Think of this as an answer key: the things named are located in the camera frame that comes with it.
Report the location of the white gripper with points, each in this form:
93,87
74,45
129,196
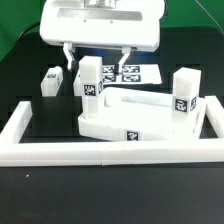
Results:
115,24

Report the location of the white desk tabletop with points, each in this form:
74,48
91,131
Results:
133,115

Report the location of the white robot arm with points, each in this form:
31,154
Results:
108,24

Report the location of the white marker sheet with tags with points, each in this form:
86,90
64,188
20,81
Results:
132,75

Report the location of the white U-shaped obstacle frame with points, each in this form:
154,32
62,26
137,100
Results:
14,153

